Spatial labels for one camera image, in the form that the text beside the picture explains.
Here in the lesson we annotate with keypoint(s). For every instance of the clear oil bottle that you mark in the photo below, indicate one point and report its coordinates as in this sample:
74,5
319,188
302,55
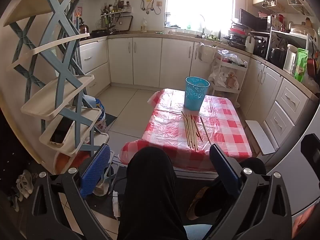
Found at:
143,25

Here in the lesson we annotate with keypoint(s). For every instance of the person's left leg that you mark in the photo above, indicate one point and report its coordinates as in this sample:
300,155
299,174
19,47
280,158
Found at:
150,192

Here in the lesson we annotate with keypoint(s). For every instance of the blue perforated plastic basket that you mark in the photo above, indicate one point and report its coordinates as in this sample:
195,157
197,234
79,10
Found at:
196,97

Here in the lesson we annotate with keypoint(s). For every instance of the white thermos jug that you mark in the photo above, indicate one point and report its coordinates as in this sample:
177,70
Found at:
290,58

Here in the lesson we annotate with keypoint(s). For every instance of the cream kitchen base cabinets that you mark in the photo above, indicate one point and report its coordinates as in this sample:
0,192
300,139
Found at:
147,60

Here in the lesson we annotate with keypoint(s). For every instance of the blue and cream shelf rack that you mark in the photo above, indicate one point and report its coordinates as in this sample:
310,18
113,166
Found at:
62,42

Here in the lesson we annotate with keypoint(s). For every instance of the green packet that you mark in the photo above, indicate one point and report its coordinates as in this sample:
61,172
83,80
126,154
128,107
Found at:
301,65

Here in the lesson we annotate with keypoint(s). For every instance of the red checked plastic tablecloth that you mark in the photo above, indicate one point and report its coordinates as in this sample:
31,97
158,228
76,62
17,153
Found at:
225,130

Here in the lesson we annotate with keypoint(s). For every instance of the white plastic bag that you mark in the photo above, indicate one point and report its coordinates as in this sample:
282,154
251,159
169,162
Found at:
217,76

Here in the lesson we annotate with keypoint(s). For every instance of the white power strip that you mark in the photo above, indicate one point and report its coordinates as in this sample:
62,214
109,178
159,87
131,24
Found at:
116,205

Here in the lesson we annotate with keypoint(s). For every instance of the red pot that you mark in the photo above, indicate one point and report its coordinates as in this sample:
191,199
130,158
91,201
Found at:
312,67

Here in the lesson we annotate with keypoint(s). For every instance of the steel kettle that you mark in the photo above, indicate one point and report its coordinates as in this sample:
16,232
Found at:
83,26

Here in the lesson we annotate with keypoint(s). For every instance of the black countertop oven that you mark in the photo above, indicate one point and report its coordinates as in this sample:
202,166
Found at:
260,43

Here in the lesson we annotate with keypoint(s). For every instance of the grey table frame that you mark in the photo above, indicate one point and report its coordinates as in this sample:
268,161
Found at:
195,172

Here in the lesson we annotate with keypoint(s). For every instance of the white flat board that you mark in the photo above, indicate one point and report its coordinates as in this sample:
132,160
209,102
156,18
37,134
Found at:
261,137

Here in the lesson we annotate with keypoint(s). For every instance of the clear plastic bag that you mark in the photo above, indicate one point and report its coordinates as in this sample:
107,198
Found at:
233,58

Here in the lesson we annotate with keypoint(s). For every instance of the black microwave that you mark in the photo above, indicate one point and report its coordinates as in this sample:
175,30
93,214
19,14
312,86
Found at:
280,50

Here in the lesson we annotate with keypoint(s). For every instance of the bundle of wooden chopsticks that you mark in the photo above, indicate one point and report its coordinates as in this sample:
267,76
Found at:
191,132

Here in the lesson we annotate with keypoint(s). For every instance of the pink wall poster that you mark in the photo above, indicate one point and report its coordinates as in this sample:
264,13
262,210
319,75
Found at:
78,12

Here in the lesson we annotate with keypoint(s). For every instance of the white grey shoe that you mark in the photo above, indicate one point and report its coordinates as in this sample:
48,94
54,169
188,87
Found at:
25,182

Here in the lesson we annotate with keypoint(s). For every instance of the black frying pan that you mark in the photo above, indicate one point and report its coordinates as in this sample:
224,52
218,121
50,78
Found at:
100,32

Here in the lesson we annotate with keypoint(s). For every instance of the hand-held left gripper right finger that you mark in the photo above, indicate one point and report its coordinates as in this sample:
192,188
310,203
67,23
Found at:
224,168

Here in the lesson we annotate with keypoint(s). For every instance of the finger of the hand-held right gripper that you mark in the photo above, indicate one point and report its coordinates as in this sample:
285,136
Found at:
306,145

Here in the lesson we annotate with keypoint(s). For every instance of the smartphone in cream case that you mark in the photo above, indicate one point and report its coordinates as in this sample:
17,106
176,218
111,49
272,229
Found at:
61,133

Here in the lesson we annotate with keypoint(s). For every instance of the bright window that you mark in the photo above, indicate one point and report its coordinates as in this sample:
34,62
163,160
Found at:
200,2

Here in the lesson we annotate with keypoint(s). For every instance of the pink printed plastic bag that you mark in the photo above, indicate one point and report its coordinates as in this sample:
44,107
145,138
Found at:
232,78

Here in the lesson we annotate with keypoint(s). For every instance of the brown slipper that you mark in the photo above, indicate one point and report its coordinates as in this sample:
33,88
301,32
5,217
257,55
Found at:
196,202

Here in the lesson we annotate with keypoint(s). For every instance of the black flat appliance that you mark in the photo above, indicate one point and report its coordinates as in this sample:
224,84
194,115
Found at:
252,20

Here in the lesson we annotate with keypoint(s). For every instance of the metal faucet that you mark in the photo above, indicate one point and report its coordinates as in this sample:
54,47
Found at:
203,27

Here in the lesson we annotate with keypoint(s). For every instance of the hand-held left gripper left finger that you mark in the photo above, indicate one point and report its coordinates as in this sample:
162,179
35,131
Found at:
96,168

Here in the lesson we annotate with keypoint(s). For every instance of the blue seat cushion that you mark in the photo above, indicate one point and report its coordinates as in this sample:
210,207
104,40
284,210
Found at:
197,232

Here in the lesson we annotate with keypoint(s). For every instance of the blue plastic bag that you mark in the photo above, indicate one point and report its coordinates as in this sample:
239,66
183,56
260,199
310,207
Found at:
100,107

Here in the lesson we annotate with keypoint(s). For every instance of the wall shelf with bottles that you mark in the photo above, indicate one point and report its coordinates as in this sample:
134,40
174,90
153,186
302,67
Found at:
116,8

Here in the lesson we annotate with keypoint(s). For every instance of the white trolley cart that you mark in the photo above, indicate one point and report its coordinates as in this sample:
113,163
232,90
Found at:
225,89

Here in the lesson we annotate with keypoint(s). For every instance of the dark floor mat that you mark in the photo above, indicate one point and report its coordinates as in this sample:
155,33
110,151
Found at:
110,118

